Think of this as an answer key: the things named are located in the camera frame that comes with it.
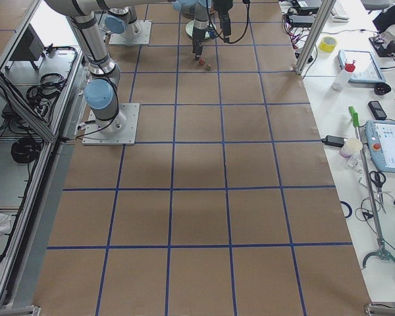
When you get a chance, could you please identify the black phone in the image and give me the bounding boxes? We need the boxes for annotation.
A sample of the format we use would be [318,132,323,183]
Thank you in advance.
[368,101,387,120]

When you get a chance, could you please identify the white bottle red cap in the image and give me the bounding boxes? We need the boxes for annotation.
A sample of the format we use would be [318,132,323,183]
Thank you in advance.
[331,61,356,92]

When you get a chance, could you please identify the black handled scissors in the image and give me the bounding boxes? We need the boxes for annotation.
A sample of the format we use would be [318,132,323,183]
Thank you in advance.
[369,171,386,213]

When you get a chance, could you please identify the white paper cup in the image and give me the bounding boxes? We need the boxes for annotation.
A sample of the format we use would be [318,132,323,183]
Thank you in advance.
[340,138,363,158]

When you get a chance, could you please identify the long reach grabber tool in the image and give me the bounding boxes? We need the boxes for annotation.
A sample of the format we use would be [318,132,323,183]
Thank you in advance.
[348,106,395,269]

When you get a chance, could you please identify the black power adapter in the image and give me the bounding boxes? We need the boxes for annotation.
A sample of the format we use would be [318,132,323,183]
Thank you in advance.
[321,135,346,148]

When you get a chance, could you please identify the yellow tape roll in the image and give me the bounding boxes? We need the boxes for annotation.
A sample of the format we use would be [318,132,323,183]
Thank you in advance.
[319,36,338,53]

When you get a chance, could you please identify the teach pendant with screen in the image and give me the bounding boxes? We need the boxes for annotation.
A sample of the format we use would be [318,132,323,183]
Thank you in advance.
[365,120,395,173]

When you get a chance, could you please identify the black power brick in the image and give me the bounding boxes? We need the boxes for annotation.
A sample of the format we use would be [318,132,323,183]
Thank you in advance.
[288,15,315,28]

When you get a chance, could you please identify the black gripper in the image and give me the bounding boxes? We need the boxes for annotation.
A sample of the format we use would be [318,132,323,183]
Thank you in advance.
[215,0,233,36]
[192,28,205,61]

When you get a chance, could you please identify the aluminium frame post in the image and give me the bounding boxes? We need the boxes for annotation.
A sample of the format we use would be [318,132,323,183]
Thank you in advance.
[295,0,336,75]

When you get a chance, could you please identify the grey control box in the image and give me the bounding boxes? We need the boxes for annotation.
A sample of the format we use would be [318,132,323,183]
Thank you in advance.
[9,24,45,70]

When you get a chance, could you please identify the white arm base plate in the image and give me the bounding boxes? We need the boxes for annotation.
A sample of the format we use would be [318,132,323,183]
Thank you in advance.
[109,20,152,46]
[82,103,140,145]

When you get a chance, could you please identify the light green plate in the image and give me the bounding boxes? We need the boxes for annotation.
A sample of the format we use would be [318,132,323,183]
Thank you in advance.
[185,21,216,40]

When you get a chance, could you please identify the coiled black cable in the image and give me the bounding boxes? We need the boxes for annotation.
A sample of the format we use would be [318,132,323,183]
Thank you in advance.
[11,136,42,165]

